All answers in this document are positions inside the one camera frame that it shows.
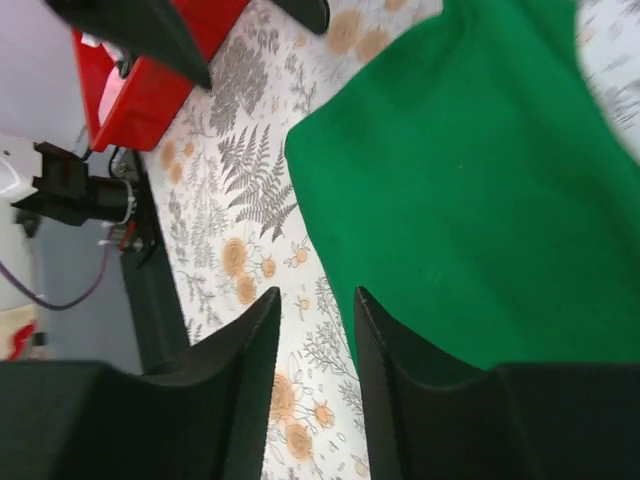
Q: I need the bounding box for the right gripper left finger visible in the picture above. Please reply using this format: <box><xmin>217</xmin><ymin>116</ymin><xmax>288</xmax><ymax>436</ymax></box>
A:
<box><xmin>1</xmin><ymin>287</ymin><xmax>281</xmax><ymax>479</ymax></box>

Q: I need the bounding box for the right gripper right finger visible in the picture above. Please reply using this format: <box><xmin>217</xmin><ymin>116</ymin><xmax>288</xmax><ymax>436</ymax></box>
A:
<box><xmin>354</xmin><ymin>288</ymin><xmax>639</xmax><ymax>479</ymax></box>

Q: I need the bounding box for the floral tablecloth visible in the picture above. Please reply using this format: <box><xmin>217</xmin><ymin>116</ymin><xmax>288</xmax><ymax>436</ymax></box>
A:
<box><xmin>146</xmin><ymin>1</ymin><xmax>639</xmax><ymax>479</ymax></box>

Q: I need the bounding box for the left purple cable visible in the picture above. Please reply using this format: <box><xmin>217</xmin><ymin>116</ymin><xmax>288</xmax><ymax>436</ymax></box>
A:
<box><xmin>0</xmin><ymin>242</ymin><xmax>114</xmax><ymax>311</ymax></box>

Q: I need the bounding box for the green t shirt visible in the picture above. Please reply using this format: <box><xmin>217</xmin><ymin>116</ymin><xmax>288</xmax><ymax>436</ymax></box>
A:
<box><xmin>285</xmin><ymin>1</ymin><xmax>639</xmax><ymax>369</ymax></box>

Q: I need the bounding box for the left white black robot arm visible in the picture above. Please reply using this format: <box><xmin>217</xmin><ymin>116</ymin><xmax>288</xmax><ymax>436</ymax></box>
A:
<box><xmin>1</xmin><ymin>1</ymin><xmax>246</xmax><ymax>254</ymax></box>

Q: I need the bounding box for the red plastic bin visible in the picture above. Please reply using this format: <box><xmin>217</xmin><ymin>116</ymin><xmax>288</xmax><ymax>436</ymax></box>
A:
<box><xmin>72</xmin><ymin>0</ymin><xmax>247</xmax><ymax>152</ymax></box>

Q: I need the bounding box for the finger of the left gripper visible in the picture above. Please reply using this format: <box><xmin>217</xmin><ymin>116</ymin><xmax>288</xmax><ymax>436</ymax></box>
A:
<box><xmin>47</xmin><ymin>0</ymin><xmax>212</xmax><ymax>89</ymax></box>
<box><xmin>272</xmin><ymin>0</ymin><xmax>329</xmax><ymax>34</ymax></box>

